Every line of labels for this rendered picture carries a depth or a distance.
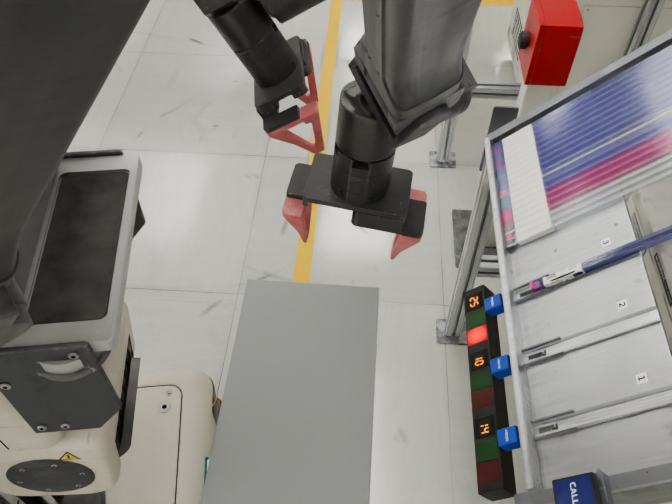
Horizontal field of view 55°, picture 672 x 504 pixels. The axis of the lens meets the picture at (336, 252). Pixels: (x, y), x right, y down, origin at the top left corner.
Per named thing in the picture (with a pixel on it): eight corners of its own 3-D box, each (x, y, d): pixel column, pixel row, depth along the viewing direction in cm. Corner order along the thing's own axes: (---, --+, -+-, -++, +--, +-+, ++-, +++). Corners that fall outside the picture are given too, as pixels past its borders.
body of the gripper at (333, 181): (314, 164, 67) (318, 108, 61) (410, 183, 67) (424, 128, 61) (300, 209, 63) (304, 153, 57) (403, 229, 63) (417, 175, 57)
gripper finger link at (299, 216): (293, 212, 74) (296, 151, 66) (354, 224, 73) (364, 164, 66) (279, 257, 70) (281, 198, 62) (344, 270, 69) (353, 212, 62)
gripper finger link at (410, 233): (353, 224, 73) (363, 164, 66) (415, 236, 73) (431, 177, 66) (343, 270, 69) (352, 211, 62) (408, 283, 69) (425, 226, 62)
